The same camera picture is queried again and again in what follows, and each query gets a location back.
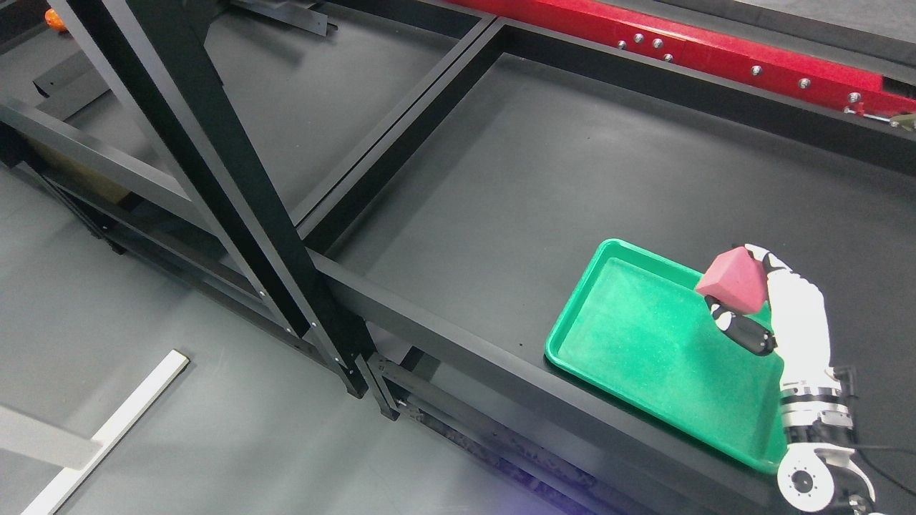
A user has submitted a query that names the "green plastic tray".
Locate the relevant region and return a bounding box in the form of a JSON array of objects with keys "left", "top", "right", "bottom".
[{"left": 545, "top": 239, "right": 787, "bottom": 475}]

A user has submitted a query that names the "white desk leg frame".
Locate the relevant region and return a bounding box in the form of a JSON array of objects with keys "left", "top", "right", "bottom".
[{"left": 1, "top": 349, "right": 192, "bottom": 514}]

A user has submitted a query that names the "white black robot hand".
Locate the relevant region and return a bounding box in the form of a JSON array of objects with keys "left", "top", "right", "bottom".
[{"left": 704, "top": 244, "right": 834, "bottom": 388}]

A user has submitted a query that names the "pink foam block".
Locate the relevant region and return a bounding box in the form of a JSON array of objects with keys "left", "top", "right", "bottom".
[{"left": 694, "top": 247, "right": 768, "bottom": 314}]

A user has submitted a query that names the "red metal beam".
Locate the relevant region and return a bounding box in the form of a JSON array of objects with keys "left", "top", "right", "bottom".
[{"left": 462, "top": 1, "right": 915, "bottom": 119}]

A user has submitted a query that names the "black metal shelf rack centre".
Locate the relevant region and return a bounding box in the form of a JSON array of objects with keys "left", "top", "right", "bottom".
[{"left": 301, "top": 19, "right": 914, "bottom": 514}]

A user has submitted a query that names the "wooden box under shelf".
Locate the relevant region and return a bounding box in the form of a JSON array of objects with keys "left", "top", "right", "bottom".
[{"left": 25, "top": 137, "right": 132, "bottom": 203}]

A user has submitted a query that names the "black metal shelf rack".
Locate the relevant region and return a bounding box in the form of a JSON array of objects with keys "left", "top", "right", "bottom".
[
  {"left": 301, "top": 19, "right": 914, "bottom": 514},
  {"left": 0, "top": 0, "right": 494, "bottom": 399}
]

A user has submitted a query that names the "black metal shelf rack left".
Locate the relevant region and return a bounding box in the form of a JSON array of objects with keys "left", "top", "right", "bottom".
[{"left": 0, "top": 0, "right": 494, "bottom": 399}]

